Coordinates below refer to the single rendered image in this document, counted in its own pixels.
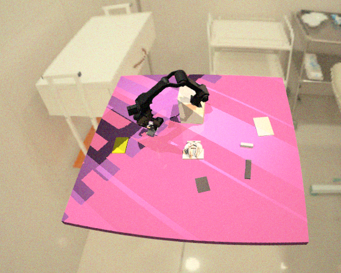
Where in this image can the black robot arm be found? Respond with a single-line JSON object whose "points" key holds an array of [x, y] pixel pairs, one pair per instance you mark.
{"points": [[144, 100]]}

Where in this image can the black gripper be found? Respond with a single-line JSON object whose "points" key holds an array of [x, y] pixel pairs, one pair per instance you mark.
{"points": [[156, 121]]}

